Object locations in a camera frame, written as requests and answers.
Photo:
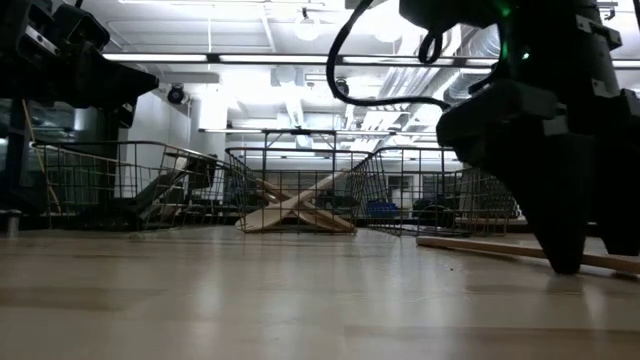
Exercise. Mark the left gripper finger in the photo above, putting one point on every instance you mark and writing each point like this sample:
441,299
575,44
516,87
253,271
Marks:
116,81

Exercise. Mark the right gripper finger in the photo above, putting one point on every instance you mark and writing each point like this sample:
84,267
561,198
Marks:
622,200
560,215

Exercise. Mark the wooden fork spoon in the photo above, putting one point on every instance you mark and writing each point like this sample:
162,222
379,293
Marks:
475,246

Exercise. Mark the plain wooden spatula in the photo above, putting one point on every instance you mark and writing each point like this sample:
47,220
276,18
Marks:
265,217

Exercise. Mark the slotted wooden spatula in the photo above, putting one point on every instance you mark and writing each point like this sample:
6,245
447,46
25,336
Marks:
320,220

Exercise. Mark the overhead light bar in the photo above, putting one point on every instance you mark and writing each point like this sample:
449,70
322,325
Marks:
150,57

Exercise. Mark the black ceiling spotlight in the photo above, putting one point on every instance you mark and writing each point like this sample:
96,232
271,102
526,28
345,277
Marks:
343,86
176,94

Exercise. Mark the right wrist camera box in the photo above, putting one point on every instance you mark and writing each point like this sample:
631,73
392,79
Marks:
450,12

